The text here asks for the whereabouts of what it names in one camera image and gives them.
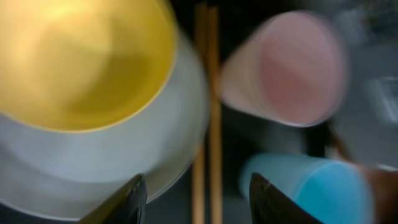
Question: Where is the yellow bowl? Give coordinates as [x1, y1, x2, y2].
[1, 0, 178, 133]

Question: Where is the grey round plate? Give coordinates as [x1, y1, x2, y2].
[1, 34, 209, 221]

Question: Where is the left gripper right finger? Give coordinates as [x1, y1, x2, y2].
[249, 173, 322, 224]

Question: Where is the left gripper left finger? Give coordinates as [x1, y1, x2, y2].
[78, 174, 147, 224]

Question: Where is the wooden chopstick left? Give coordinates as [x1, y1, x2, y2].
[192, 0, 207, 224]

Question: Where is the wooden chopstick right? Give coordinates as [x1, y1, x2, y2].
[207, 4, 223, 224]

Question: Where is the pink plastic cup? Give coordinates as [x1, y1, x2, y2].
[220, 11, 349, 127]

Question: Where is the blue plastic cup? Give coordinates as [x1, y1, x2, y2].
[239, 153, 375, 223]

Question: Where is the round black serving tray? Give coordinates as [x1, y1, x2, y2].
[145, 0, 329, 223]

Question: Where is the grey dishwasher rack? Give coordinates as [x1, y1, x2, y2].
[296, 0, 397, 167]

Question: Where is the wooden chopstick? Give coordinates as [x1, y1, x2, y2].
[192, 0, 207, 224]
[207, 4, 223, 224]

